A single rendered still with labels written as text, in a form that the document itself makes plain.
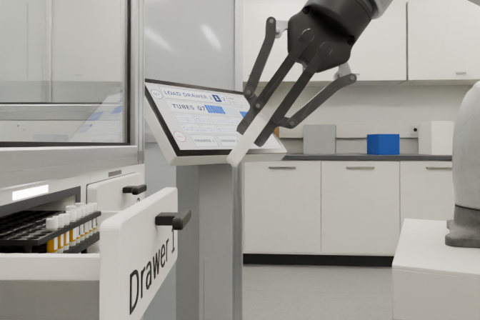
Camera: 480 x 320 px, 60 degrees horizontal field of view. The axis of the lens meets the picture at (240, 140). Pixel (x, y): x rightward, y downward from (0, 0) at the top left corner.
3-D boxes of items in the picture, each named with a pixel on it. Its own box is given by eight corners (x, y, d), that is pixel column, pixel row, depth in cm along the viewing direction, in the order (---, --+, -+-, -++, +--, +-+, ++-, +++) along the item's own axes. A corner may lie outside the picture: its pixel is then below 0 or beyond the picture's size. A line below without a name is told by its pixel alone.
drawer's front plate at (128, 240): (177, 258, 64) (177, 186, 64) (119, 353, 35) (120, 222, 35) (166, 258, 64) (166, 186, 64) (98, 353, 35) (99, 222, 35)
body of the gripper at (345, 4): (367, 29, 53) (324, 88, 53) (312, -9, 53) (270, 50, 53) (386, 11, 45) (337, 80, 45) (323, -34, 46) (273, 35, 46)
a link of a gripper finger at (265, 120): (263, 116, 51) (268, 120, 51) (231, 163, 51) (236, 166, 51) (264, 115, 48) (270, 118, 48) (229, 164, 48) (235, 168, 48)
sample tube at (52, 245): (50, 258, 46) (50, 217, 46) (60, 258, 46) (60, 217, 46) (43, 261, 45) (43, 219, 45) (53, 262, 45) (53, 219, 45)
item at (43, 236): (101, 215, 58) (101, 211, 58) (38, 246, 41) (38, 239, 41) (88, 215, 58) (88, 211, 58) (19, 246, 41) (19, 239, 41)
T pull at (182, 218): (191, 218, 53) (191, 208, 53) (182, 231, 46) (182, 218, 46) (163, 218, 53) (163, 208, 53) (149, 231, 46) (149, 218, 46)
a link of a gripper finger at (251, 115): (268, 100, 49) (247, 86, 49) (243, 136, 49) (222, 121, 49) (267, 101, 50) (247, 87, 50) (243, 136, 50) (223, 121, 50)
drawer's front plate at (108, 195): (142, 220, 96) (142, 172, 96) (97, 253, 67) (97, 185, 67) (135, 220, 96) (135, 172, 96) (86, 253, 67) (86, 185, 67)
